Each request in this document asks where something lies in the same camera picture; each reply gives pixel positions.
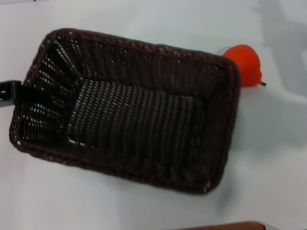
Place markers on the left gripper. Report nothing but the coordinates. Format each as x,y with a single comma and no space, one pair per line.
5,101

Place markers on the dark brown woven basket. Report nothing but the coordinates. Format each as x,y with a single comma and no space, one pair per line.
144,119

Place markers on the orange plastic fruit with stem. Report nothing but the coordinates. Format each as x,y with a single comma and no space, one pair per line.
247,65

